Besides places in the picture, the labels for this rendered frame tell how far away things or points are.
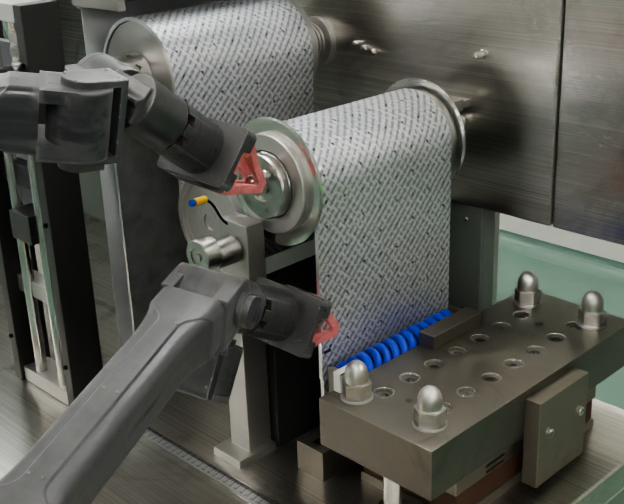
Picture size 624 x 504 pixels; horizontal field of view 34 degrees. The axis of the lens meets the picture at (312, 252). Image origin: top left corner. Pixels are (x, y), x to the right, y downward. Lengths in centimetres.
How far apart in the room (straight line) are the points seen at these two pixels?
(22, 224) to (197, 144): 43
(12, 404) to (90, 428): 69
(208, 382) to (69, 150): 27
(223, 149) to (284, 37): 38
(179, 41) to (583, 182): 52
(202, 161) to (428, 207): 35
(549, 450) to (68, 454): 62
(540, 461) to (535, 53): 48
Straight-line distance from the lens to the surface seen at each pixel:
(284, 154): 109
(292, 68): 137
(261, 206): 112
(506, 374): 118
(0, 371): 155
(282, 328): 107
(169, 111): 95
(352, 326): 119
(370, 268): 119
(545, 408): 116
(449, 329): 124
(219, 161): 100
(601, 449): 131
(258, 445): 127
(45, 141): 93
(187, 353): 88
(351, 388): 111
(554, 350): 124
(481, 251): 139
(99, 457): 77
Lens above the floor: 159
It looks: 22 degrees down
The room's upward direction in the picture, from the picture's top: 2 degrees counter-clockwise
